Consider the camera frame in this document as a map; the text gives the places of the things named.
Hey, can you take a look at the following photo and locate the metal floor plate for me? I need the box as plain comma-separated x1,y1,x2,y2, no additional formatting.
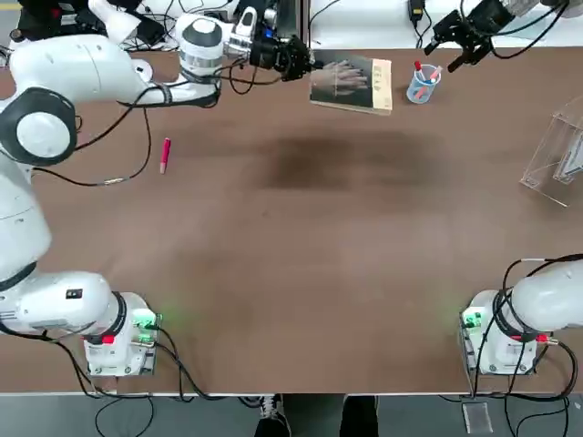
462,400,494,434

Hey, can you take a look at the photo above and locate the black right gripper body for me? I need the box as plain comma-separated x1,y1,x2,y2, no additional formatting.
463,0,517,36

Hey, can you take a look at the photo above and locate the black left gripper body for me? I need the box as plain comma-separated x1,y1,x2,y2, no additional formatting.
248,37,289,73

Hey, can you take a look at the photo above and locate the person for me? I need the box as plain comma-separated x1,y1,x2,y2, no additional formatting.
253,393,380,437

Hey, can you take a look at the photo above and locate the clear acrylic three-tier rack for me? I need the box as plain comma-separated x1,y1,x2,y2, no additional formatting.
519,94,583,208

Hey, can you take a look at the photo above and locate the clear plastic pen cup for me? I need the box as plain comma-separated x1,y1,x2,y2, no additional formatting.
405,63,443,106

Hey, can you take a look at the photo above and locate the orange marker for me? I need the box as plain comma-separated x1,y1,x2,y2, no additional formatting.
416,65,445,99

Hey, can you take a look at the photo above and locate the white and blue book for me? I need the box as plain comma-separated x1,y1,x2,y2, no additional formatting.
552,130,583,184

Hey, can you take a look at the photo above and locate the aluminium frame post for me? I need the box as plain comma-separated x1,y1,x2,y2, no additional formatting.
277,0,312,52

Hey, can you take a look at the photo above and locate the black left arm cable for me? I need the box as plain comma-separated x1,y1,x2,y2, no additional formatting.
31,67,238,188

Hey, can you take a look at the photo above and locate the white side table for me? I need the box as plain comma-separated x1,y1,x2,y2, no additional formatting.
122,0,583,50

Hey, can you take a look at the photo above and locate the dark book with hands cover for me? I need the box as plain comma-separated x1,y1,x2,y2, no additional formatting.
309,48,394,117

